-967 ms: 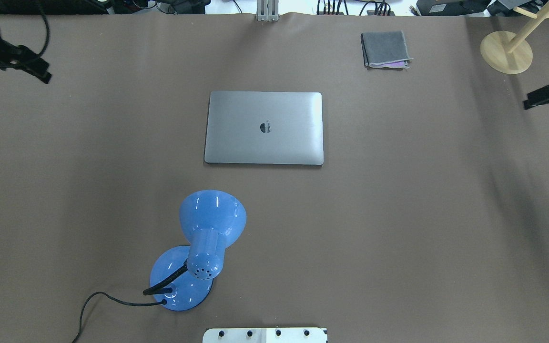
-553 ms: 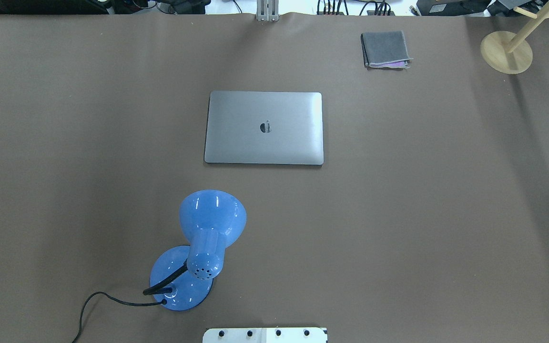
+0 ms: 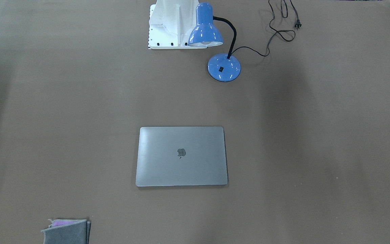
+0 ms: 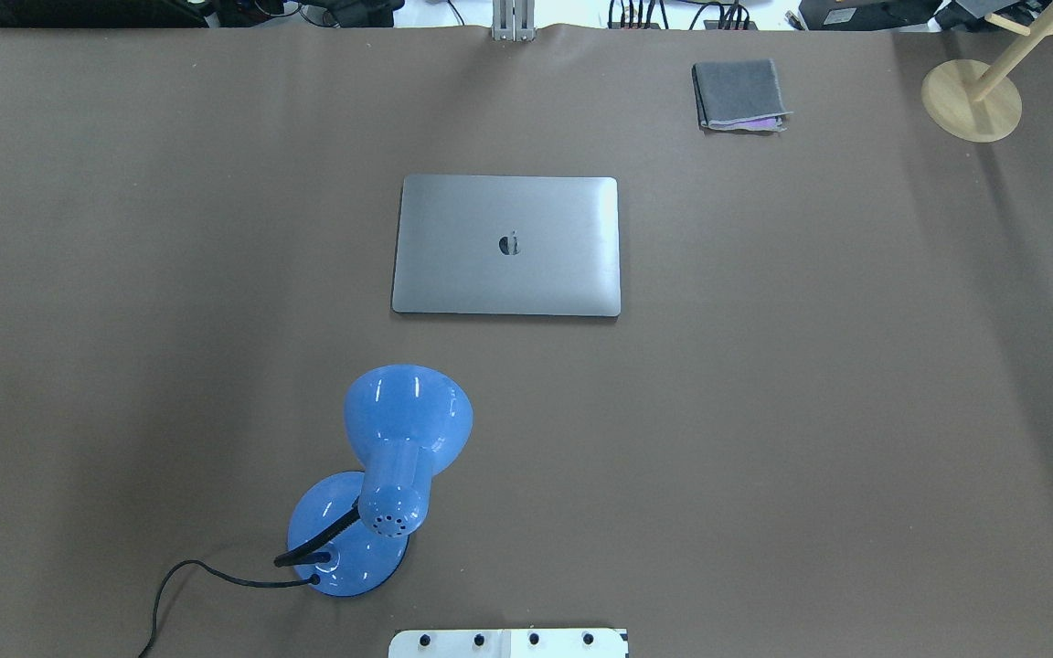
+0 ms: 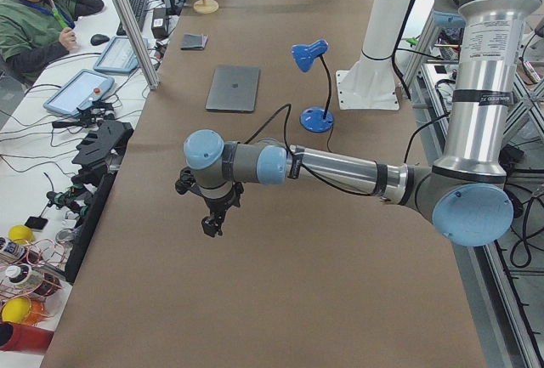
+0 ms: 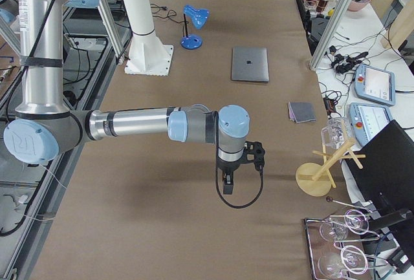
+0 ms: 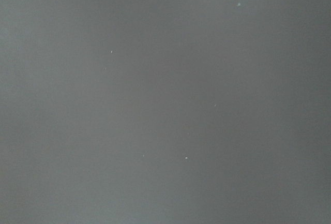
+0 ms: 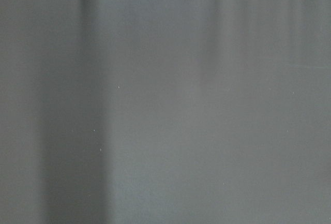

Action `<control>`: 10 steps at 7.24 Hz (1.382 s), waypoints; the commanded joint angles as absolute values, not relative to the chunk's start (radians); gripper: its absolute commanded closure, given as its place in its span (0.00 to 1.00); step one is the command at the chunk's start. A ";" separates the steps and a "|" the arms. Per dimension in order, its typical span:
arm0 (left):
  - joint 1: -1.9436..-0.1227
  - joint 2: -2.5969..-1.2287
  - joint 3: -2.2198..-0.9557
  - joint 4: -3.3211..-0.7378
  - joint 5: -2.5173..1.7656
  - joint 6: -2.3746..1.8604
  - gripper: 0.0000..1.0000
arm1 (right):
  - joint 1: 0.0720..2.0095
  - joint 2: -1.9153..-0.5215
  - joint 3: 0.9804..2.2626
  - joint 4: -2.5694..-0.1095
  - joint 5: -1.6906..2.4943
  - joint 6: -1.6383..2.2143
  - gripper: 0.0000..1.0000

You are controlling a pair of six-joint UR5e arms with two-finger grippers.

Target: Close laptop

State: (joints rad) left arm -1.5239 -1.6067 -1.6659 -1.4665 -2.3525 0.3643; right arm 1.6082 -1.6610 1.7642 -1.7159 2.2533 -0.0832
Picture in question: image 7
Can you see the grey laptop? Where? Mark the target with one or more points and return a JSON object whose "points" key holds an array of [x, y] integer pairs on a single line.
{"points": [[165, 111]]}

